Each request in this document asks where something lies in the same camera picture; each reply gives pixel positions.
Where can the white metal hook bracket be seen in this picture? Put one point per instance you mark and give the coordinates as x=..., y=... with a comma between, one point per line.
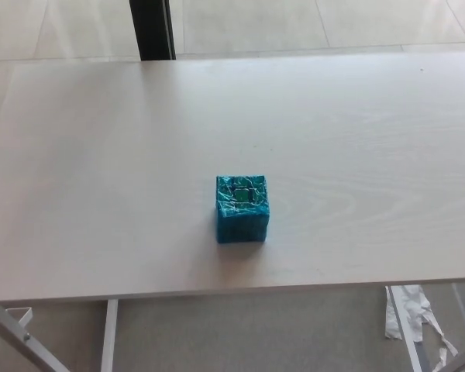
x=28, y=314

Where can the white slanted table leg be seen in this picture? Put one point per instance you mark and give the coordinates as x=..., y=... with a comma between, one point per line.
x=414, y=360

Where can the blue tape-wrapped cube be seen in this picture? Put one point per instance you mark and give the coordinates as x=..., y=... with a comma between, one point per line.
x=242, y=226

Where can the black vertical pillar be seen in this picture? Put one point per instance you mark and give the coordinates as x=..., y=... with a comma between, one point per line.
x=151, y=27

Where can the white straight table leg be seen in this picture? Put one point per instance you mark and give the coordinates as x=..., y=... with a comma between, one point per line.
x=109, y=337

